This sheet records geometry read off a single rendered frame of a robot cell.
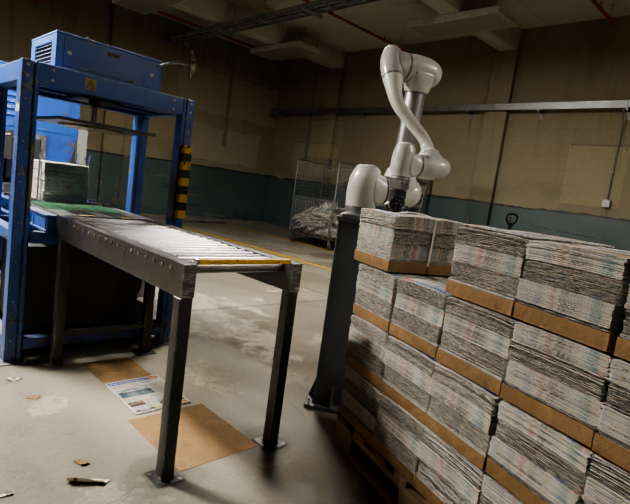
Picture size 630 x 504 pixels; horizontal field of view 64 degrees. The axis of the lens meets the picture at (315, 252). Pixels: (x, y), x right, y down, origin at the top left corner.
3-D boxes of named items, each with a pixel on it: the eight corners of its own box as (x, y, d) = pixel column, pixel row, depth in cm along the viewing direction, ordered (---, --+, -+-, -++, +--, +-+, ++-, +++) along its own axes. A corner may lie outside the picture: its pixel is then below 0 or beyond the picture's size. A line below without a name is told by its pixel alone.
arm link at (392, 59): (389, 66, 235) (414, 72, 240) (385, 35, 241) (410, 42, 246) (376, 83, 247) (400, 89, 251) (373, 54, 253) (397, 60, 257)
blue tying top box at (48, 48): (160, 95, 304) (163, 61, 302) (54, 68, 262) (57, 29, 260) (128, 97, 336) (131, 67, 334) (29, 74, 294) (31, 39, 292)
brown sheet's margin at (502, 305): (526, 295, 182) (528, 284, 181) (599, 318, 156) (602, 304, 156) (444, 291, 166) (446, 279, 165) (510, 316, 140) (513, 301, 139)
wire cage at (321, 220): (355, 251, 1019) (367, 167, 999) (326, 250, 961) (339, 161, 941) (314, 241, 1104) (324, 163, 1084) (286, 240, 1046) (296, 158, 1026)
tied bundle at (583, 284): (602, 321, 156) (617, 248, 153) (705, 354, 129) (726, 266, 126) (510, 318, 140) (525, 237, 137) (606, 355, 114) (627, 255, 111)
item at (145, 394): (191, 402, 246) (191, 400, 246) (135, 415, 226) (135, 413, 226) (156, 376, 272) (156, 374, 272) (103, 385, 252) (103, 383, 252)
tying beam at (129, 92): (193, 117, 310) (195, 101, 308) (22, 78, 243) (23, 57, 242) (144, 118, 357) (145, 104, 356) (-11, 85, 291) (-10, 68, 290)
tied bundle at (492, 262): (526, 297, 182) (538, 234, 179) (601, 321, 156) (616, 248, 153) (444, 293, 166) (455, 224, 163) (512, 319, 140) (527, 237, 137)
